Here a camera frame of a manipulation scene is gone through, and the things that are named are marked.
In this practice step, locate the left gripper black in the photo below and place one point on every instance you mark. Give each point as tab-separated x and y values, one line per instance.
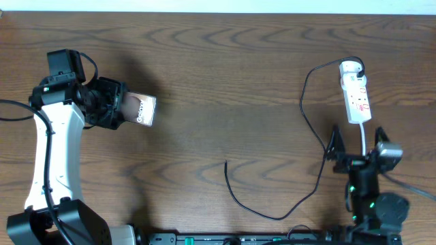
114	88

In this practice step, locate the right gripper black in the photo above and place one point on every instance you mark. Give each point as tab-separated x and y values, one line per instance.
351	162

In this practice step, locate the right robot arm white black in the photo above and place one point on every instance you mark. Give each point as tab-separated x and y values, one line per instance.
377	216

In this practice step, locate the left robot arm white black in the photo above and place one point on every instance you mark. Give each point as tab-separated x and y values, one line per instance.
63	105

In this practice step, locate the white charger plug adapter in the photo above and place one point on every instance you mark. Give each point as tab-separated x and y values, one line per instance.
349	67

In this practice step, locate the white power strip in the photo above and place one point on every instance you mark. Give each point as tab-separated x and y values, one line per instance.
356	98

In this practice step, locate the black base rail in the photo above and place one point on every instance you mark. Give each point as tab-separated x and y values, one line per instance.
255	239

